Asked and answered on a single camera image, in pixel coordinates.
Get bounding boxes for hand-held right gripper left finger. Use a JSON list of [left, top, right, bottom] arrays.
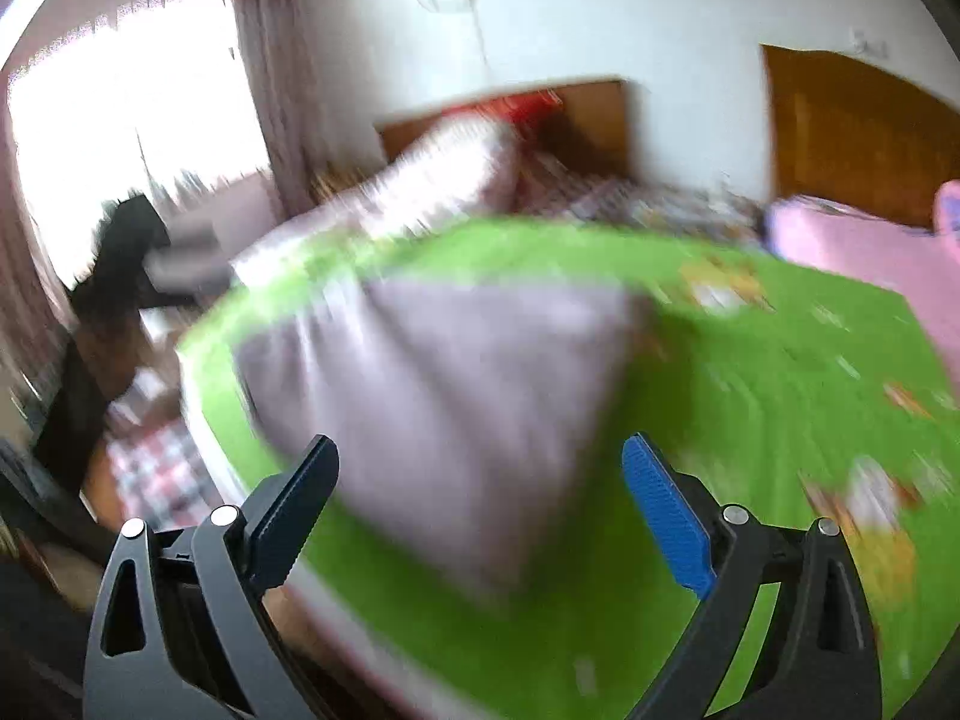
[[82, 435, 338, 720]]

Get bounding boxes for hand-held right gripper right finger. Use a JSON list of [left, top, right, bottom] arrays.
[[622, 433, 882, 720]]

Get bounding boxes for mauve knit pants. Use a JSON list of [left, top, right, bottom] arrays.
[[236, 274, 653, 601]]

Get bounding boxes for plaid bed sheet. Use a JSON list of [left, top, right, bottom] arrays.
[[105, 169, 766, 533]]

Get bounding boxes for green cartoon print blanket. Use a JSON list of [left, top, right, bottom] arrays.
[[176, 217, 960, 720]]

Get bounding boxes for barred window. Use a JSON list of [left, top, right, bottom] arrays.
[[7, 0, 272, 282]]

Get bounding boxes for pink cloth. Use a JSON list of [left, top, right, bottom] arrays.
[[765, 178, 960, 365]]

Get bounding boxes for pink floral quilt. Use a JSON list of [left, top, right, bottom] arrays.
[[232, 120, 520, 278]]

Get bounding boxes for red pillow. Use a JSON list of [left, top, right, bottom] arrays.
[[448, 88, 565, 127]]

